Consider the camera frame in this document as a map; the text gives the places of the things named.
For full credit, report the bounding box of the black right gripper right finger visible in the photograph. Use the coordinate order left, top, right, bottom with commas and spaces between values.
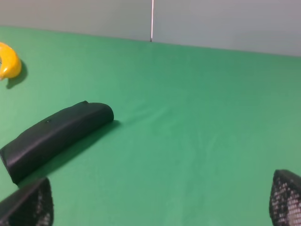
269, 169, 301, 226

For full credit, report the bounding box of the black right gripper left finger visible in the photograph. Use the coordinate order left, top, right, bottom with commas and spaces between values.
0, 178, 54, 226

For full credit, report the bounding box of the black glasses case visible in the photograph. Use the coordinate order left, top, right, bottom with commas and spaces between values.
0, 101, 114, 184

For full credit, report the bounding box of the green table cloth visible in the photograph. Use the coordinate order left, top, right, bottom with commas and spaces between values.
0, 26, 301, 226

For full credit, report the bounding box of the yellow banana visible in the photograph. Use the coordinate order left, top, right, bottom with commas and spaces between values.
0, 42, 22, 80

